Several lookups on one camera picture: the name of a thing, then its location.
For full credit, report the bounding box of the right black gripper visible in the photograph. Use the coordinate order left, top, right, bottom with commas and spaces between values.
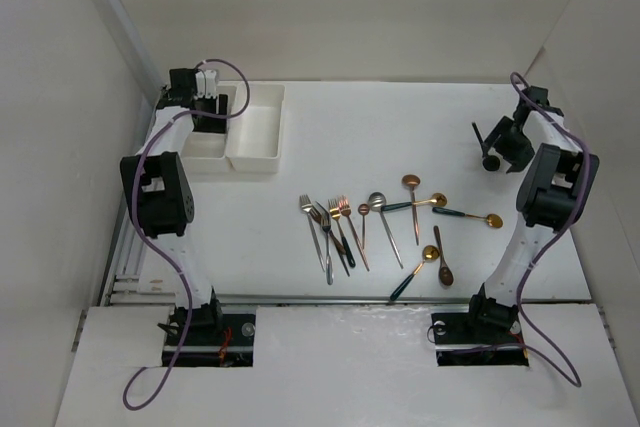
482, 115, 536, 173

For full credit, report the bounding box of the black spoon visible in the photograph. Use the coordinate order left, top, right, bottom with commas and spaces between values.
471, 122, 500, 172

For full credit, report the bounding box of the gold spoon green handle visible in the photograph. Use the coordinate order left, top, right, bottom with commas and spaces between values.
381, 193, 448, 212
432, 207, 504, 229
389, 245, 440, 303

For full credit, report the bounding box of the copper spoon long handle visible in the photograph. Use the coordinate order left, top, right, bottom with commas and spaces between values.
401, 174, 421, 245

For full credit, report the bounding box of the dark bronze spoon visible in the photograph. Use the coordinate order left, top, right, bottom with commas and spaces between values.
433, 226, 454, 287

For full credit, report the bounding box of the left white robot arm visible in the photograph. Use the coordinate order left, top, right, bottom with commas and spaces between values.
119, 64, 229, 344

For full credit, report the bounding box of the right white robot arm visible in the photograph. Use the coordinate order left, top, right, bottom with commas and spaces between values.
463, 85, 600, 341

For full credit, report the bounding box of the white divided utensil tray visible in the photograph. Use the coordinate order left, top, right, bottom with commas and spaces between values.
181, 83, 285, 175

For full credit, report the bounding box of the silver fork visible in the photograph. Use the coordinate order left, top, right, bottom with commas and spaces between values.
299, 194, 325, 272
320, 213, 334, 285

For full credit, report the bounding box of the rose gold fork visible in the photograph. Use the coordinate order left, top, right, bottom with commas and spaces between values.
338, 195, 370, 271

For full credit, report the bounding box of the silver fork lower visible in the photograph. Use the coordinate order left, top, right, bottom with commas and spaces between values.
320, 213, 334, 285

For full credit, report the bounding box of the small copper spoon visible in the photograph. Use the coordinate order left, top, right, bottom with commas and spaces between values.
357, 203, 370, 248

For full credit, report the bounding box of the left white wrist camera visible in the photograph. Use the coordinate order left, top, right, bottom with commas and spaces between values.
194, 69, 219, 99

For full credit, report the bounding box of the silver spoon long handle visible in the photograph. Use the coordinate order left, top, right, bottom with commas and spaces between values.
368, 191, 404, 269

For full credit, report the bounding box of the gold fork green handle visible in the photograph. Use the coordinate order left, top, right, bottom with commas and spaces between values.
328, 198, 356, 268

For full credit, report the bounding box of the aluminium rail frame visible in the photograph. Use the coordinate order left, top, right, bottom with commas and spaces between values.
95, 86, 164, 307

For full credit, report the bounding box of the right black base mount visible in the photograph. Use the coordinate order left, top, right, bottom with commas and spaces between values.
431, 311, 529, 367

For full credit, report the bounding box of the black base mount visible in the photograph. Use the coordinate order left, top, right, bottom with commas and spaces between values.
174, 309, 256, 368
431, 311, 529, 367

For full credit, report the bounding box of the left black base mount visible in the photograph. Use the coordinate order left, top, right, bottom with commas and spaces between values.
174, 309, 256, 368

